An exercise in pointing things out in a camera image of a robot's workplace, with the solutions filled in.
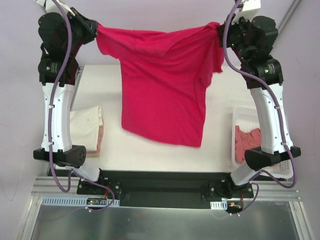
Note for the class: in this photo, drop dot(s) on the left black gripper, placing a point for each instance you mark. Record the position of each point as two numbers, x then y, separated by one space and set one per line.
88 27

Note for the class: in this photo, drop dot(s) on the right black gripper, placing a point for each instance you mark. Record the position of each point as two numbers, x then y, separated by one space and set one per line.
225 32

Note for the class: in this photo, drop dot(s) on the magenta t-shirt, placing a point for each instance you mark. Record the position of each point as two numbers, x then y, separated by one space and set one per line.
165 76

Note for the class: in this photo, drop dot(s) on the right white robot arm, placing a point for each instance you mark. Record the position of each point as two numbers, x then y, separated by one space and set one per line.
252 42

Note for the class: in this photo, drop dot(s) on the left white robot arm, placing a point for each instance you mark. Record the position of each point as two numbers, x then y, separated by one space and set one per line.
57 69

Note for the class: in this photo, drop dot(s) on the white plastic basket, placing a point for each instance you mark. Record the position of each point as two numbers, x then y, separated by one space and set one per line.
247 118

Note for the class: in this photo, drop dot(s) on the salmon pink t-shirt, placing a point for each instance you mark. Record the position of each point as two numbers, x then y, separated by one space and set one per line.
248 150

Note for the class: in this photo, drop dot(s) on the left aluminium frame post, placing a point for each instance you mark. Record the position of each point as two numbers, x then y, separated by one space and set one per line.
78 76

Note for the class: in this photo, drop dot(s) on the aluminium frame post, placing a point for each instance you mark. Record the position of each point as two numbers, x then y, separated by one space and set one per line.
78 76
294 4

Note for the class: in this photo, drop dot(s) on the right aluminium frame post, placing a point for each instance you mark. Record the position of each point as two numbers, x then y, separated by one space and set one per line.
294 4

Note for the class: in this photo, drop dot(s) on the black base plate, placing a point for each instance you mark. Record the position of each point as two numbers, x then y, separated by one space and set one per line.
165 203

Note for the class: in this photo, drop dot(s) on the right white cable duct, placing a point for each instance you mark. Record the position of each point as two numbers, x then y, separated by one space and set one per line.
219 205

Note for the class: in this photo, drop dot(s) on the white cable duct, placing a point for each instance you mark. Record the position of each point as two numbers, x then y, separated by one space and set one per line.
78 202
219 205

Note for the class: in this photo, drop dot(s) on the left white cable duct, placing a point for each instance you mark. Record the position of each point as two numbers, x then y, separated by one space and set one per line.
78 202

